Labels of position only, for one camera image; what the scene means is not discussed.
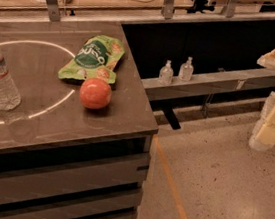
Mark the dark counter cabinet with drawers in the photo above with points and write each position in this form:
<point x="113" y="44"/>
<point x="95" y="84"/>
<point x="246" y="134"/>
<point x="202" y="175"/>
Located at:
<point x="59" y="160"/>

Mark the green snack bag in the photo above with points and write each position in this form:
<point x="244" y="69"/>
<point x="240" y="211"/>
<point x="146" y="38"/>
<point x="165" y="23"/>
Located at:
<point x="97" y="58"/>

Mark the left clear sanitizer bottle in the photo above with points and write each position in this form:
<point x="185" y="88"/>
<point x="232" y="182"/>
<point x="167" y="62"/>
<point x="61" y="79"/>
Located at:
<point x="166" y="74"/>

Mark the right metal railing bracket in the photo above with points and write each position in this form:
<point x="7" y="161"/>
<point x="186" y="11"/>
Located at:
<point x="230" y="7"/>

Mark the red apple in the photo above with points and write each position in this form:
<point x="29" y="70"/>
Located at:
<point x="95" y="93"/>

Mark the clear sanitizer bottle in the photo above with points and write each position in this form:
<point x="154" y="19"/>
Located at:
<point x="186" y="70"/>
<point x="166" y="74"/>

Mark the right clear sanitizer bottle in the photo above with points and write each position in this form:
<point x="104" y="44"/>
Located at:
<point x="186" y="70"/>

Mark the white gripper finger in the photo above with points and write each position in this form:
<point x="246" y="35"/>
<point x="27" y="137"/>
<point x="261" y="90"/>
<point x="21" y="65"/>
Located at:
<point x="254" y="143"/>

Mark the middle metal railing bracket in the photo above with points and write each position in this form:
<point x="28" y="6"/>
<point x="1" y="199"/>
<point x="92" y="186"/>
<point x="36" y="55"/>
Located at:
<point x="167" y="9"/>

